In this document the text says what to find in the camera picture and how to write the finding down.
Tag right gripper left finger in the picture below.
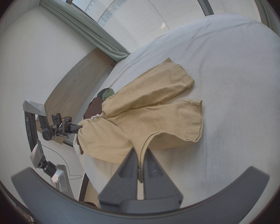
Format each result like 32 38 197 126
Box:
98 147 140 210

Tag black cable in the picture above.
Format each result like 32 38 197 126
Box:
41 144 82 180

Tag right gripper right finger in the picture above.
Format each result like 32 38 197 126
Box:
142 148 184 205

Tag green garment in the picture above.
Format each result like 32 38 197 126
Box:
101 88 115 101

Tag bed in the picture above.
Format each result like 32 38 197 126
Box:
36 12 280 208

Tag tan shorts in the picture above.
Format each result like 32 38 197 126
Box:
77 57 203 184

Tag window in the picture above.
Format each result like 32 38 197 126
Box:
52 0 271 53

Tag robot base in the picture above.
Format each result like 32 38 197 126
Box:
30 138 73 196

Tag grey-green curtain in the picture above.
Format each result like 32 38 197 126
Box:
40 0 131 63

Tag brown shorts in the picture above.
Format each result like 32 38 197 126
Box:
76 97 105 154

